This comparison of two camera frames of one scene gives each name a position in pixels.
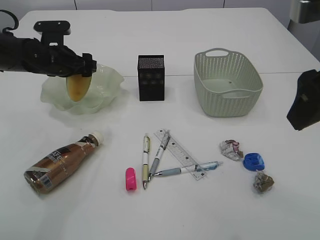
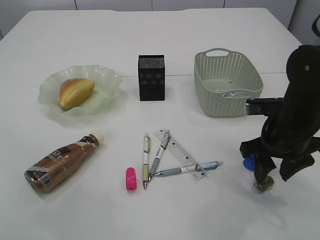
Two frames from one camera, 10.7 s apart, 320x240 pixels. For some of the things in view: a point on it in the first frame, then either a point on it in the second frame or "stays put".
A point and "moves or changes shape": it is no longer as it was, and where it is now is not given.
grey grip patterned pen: [159, 154] stays put
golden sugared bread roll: [77, 86] moves or changes shape
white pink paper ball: [230, 149] to [232, 94]
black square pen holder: [151, 77] stays put
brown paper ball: [263, 182] stays put
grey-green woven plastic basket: [227, 83] stays put
